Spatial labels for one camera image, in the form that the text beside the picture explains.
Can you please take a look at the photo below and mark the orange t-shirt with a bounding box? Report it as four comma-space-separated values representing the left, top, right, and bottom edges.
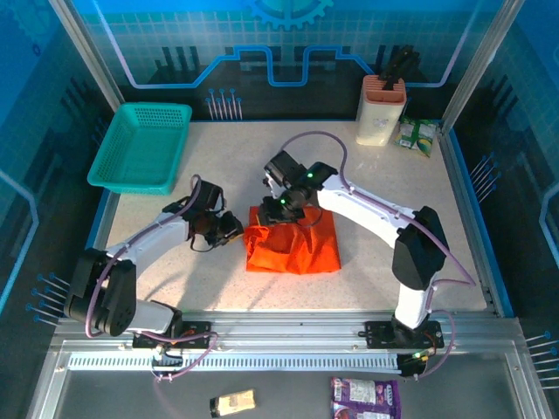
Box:
243, 205, 342, 275

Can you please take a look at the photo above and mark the teal plastic basket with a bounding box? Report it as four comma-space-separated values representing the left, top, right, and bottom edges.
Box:
86, 102, 193, 196

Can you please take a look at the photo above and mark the cream knife block pink top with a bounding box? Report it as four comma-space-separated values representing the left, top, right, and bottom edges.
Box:
355, 73, 408, 148

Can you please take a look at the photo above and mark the green snack packet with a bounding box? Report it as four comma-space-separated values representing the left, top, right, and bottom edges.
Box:
392, 116, 439, 159

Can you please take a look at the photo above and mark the purple snack packet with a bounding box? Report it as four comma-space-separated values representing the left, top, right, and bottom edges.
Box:
330, 377, 402, 419

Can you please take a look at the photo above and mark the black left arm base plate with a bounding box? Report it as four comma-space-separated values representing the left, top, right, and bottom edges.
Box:
132, 321, 212, 350

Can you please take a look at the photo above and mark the aluminium rail frame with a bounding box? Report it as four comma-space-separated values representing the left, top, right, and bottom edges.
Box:
25, 310, 556, 419

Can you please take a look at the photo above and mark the white slotted cable duct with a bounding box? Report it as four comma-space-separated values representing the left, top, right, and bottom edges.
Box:
68, 352, 403, 374

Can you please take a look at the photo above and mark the small electronics board with wires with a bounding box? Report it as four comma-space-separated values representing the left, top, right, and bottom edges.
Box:
150, 343, 184, 380
399, 348, 438, 379

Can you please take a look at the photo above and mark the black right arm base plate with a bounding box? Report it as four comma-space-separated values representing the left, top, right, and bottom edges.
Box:
364, 320, 445, 350

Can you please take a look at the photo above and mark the black knife handle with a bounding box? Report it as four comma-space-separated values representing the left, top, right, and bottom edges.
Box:
387, 51, 420, 91
377, 45, 414, 88

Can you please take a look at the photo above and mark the aluminium frame post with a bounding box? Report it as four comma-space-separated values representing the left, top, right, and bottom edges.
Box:
47, 0, 128, 114
440, 0, 525, 132

